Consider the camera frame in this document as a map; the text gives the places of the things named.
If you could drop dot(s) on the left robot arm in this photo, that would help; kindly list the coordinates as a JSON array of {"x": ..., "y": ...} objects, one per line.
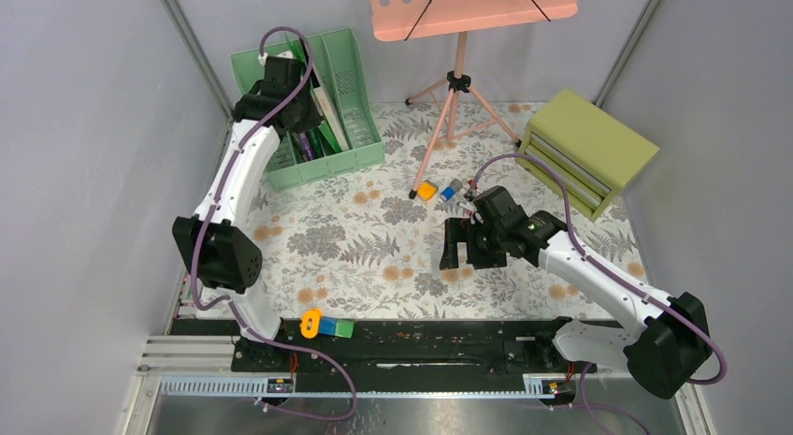
[{"x": 223, "y": 263}]

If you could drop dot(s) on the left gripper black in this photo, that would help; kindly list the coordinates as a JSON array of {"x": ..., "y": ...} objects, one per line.
[{"x": 313, "y": 118}]

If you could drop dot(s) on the purple Treehouse book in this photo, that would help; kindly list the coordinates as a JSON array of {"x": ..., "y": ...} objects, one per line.
[{"x": 304, "y": 146}]

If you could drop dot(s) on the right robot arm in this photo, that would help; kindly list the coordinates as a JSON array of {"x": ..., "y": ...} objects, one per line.
[{"x": 660, "y": 340}]

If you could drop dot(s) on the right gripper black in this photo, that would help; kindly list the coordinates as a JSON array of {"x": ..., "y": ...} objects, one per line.
[{"x": 463, "y": 230}]

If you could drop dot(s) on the pink music stand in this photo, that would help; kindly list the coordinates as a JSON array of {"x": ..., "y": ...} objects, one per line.
[{"x": 404, "y": 20}]

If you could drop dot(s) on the green plastic folder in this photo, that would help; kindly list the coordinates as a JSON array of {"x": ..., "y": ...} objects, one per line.
[{"x": 297, "y": 48}]

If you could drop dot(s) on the floral table mat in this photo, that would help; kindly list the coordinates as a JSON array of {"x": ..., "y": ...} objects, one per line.
[{"x": 355, "y": 245}]

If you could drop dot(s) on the blue grey toy piece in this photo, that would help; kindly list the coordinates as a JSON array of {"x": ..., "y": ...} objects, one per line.
[{"x": 454, "y": 186}]

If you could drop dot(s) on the yellow toy block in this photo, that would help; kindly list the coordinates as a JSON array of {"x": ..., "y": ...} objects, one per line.
[{"x": 427, "y": 190}]

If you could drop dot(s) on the yellow-green drawer cabinet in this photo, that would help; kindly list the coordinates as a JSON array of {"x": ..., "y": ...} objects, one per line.
[{"x": 594, "y": 154}]

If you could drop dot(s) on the green desktop file organizer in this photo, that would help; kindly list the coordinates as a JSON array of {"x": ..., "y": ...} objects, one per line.
[{"x": 286, "y": 169}]

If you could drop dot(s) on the orange blue green block stack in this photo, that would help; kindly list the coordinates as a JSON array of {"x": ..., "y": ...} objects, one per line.
[{"x": 313, "y": 324}]

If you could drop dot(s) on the white binder folder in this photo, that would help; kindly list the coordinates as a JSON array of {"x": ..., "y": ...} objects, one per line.
[{"x": 322, "y": 92}]

